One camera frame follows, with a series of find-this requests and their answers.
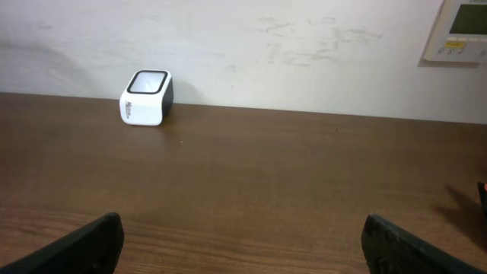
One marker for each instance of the white barcode scanner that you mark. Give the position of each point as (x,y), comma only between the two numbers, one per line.
(147,99)

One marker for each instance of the beige wall control panel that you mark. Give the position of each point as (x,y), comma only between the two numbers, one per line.
(459,33)

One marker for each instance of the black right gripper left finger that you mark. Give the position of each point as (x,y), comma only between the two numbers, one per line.
(93,248)

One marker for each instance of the black silver snack packet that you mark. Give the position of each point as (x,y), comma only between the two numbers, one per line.
(483,197)

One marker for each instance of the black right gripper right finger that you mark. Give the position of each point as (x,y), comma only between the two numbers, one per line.
(388,248)

